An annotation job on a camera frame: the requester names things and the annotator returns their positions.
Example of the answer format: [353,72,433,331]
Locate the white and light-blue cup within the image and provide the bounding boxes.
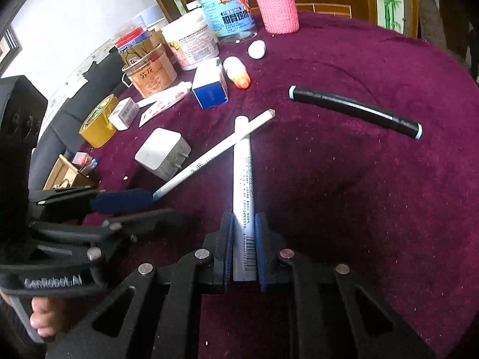
[132,5,166,31]

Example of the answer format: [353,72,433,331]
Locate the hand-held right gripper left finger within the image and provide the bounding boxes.
[45,211,236,359]

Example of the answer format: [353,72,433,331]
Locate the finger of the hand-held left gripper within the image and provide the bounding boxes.
[30,188,156,214]
[34,207,181,261]

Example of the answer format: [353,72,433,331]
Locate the person's left hand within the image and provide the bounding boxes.
[29,298,62,338]

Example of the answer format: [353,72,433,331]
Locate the white plastic jar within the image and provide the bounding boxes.
[161,9,220,71]

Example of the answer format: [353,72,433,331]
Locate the white cream tube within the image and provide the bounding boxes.
[135,81,194,108]

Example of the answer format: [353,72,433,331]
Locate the thick white marker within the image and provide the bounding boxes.
[233,115,260,283]

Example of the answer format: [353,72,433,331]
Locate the thin white pen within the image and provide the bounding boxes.
[153,109,277,200]

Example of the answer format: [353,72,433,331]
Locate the small bottle orange cap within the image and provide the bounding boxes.
[223,56,251,90]

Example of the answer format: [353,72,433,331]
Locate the dark framed picture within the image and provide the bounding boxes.
[0,26,20,77]

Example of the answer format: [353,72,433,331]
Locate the red-lidded jar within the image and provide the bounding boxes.
[114,28,150,55]

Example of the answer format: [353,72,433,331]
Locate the shallow cardboard tray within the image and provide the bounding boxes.
[42,153,102,192]

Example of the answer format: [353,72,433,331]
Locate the brown packing tape roll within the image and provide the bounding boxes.
[78,94,120,149]

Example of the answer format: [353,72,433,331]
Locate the black marker light-blue ends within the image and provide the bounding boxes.
[288,85,424,141]

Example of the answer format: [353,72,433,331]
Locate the white power adapter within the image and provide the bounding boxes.
[134,127,192,182]

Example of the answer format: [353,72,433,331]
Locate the pink knit-covered bottle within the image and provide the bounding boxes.
[252,0,301,34]

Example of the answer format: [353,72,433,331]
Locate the gold carton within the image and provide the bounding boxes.
[148,28,169,51]

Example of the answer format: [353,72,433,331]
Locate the small white box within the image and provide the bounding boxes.
[108,97,140,132]

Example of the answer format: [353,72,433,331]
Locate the large clear jar blue label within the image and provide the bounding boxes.
[183,0,259,44]

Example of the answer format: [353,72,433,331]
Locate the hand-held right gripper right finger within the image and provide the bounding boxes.
[254,211,436,359]

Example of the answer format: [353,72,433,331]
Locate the clear jar orange label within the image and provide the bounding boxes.
[121,42,178,99]

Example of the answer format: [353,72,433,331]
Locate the black leather sofa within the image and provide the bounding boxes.
[28,50,130,188]

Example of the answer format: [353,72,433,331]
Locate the white sachet red print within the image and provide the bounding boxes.
[139,102,167,128]

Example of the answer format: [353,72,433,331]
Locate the maroon velvet tablecloth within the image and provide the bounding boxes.
[77,10,479,359]

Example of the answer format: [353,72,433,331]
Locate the blue and white box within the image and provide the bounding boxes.
[191,57,229,110]

